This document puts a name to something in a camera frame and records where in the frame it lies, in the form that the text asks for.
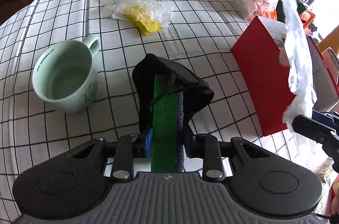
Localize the mint green ceramic mug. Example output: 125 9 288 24
32 35 101 113

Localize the white checkered tablecloth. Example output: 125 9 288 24
0 0 313 223

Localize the black face mask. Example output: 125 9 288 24
132 53 214 133

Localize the red cardboard storage box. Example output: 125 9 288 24
230 15 339 137

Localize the green scouring sponge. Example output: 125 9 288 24
151 75 184 173

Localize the white plastic bag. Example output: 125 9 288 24
280 0 317 132

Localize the orange white tissue pack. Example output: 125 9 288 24
235 0 279 22

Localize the yellow sponge in plastic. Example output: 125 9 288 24
122 5 162 35

